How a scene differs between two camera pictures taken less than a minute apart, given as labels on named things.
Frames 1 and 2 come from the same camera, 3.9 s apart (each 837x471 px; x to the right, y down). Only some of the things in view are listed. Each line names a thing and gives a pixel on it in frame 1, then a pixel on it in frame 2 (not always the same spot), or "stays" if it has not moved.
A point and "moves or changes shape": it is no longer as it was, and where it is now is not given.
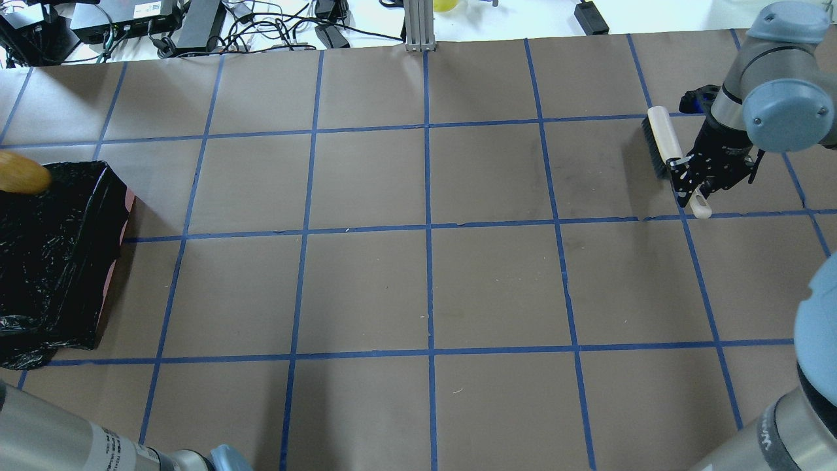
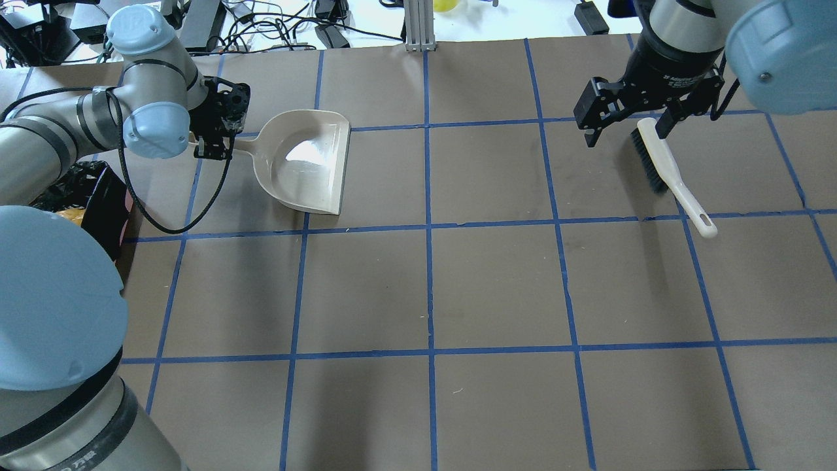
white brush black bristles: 661,140 moves or changes shape
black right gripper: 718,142 -> 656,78
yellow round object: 444,6 stays
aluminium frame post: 419,26 stays
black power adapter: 331,37 stays
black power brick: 590,18 stays
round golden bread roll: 19,174 moves or changes shape
